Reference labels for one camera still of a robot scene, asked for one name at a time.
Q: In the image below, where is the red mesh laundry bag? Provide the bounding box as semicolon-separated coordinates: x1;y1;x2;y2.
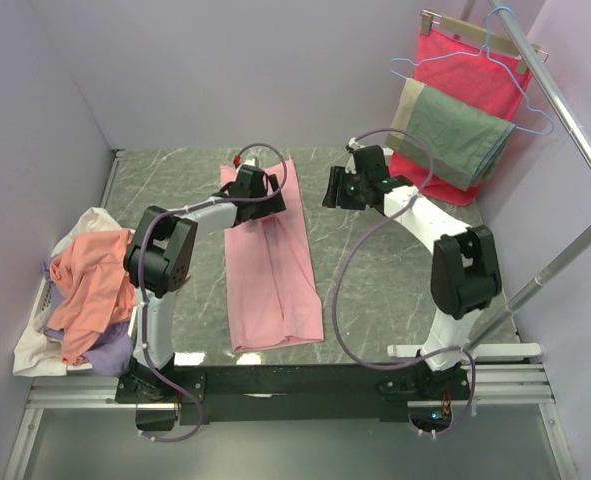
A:
391;30;531;206

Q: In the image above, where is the blue wire hanger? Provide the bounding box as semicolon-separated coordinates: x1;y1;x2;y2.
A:
389;6;555;136

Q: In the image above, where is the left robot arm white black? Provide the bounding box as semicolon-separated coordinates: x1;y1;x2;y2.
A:
123;163;286;402

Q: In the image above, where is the silver clothes rack pole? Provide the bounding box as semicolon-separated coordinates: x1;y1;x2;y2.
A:
467;1;591;350

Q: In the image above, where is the wooden clip hanger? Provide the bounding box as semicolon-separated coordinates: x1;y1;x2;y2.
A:
421;9;529;74

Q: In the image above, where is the green beige folded cloth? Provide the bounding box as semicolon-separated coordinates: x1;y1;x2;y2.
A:
385;79;515;191

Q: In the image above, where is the white rack foot front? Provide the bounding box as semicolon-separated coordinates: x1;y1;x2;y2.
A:
387;343;543;362

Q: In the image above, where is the salmon orange t-shirt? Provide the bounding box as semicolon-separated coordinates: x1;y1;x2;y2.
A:
48;229;137;365

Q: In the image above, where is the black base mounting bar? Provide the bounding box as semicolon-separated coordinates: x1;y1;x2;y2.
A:
115;364;470;432

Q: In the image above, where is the pink t-shirt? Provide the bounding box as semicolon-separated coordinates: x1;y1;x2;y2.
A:
224;159;324;353

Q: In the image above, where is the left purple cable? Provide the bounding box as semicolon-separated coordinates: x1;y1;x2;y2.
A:
134;143;296;444

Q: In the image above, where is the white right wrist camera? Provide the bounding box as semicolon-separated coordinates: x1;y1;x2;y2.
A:
345;138;364;154

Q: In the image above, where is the lavender purple t-shirt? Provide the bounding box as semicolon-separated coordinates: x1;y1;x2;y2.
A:
41;256;133;376

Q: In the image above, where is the white cream t-shirt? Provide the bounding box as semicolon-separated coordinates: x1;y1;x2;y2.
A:
12;207;121;377

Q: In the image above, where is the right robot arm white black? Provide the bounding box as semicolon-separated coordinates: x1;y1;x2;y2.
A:
322;140;502;399

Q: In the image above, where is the white laundry basket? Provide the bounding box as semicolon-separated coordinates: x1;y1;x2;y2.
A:
31;279;92;374

